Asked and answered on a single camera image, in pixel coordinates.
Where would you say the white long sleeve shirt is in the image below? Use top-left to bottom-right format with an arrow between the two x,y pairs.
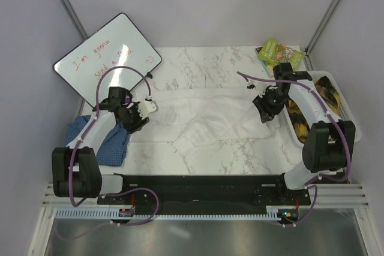
130,88 -> 280,158

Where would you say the green book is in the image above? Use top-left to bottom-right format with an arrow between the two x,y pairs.
256,38 -> 304,77

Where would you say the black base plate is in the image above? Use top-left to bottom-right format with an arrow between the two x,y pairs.
97,175 -> 311,213

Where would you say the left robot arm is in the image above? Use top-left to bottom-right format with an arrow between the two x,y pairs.
52,87 -> 157,198

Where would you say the white dry-erase board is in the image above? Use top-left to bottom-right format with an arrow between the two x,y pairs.
53,13 -> 162,107

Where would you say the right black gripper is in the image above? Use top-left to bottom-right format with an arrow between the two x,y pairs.
253,88 -> 290,124

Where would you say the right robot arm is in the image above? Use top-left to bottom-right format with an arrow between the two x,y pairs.
253,63 -> 356,204

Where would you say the yellow black plaid shirt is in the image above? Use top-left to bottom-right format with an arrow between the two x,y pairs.
286,79 -> 341,144

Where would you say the white slotted cable duct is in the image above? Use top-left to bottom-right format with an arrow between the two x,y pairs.
55,206 -> 299,221

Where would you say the white plastic basket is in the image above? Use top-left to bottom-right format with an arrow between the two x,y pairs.
281,71 -> 362,148

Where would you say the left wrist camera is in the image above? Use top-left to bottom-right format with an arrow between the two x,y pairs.
137,99 -> 158,119

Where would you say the blue checkered folded shirt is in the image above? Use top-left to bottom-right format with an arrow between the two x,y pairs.
64,115 -> 130,167

